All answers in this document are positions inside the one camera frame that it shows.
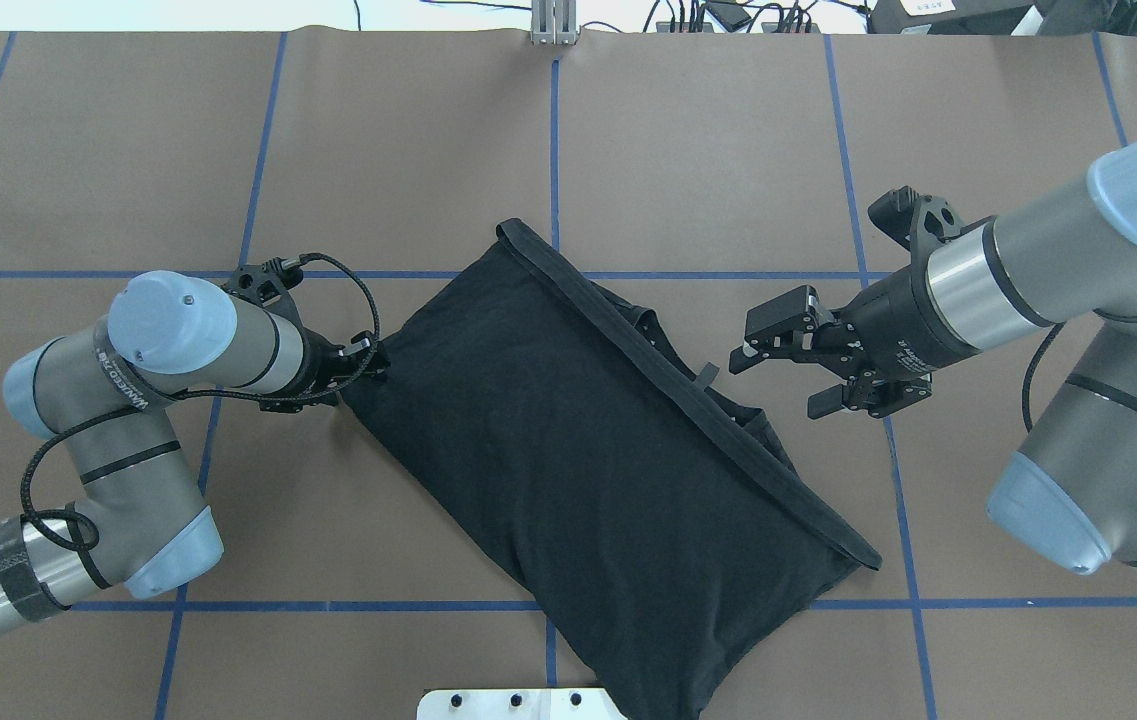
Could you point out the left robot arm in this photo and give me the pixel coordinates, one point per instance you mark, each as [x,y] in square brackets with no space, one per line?
[110,498]

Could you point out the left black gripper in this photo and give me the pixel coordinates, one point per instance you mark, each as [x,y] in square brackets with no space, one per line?
[321,362]

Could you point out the black printed t-shirt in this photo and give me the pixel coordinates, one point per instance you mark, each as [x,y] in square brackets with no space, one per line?
[660,525]

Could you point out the white camera post base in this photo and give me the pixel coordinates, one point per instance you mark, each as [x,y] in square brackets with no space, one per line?
[517,703]

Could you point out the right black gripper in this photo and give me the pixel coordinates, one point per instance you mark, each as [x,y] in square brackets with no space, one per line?
[903,322]

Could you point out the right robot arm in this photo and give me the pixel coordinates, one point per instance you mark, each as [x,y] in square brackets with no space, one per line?
[1070,491]

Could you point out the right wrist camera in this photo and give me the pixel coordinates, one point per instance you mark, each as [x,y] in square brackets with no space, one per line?
[918,222]

